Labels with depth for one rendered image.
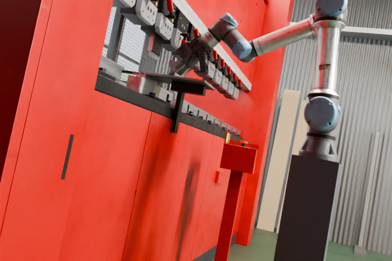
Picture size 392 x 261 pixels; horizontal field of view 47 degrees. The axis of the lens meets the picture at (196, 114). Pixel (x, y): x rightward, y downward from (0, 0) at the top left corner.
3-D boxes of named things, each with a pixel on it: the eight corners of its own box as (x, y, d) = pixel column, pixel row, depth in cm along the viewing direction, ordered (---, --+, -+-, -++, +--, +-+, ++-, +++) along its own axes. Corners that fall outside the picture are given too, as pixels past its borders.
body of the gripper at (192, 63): (181, 55, 196) (201, 37, 194) (192, 70, 193) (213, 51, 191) (174, 50, 189) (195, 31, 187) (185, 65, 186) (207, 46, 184)
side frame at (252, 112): (247, 246, 383) (292, -10, 402) (156, 224, 408) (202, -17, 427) (251, 242, 407) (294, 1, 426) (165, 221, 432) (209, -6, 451)
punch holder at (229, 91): (228, 91, 318) (232, 69, 320) (216, 90, 321) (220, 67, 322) (232, 95, 332) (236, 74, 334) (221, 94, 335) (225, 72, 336)
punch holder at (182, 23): (174, 44, 204) (181, 10, 205) (157, 42, 206) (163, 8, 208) (184, 53, 218) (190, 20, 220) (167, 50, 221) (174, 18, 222)
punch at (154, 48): (150, 55, 190) (154, 33, 191) (146, 54, 190) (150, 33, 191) (158, 60, 199) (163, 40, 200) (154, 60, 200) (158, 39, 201)
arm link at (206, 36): (220, 44, 190) (215, 39, 183) (213, 52, 191) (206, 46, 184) (210, 32, 193) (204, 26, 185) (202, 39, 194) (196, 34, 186)
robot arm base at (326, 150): (337, 163, 184) (341, 140, 185) (335, 162, 170) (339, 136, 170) (300, 157, 189) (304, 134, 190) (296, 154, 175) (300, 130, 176)
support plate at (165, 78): (204, 82, 177) (205, 80, 177) (144, 73, 185) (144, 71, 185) (215, 90, 195) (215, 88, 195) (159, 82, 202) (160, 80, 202)
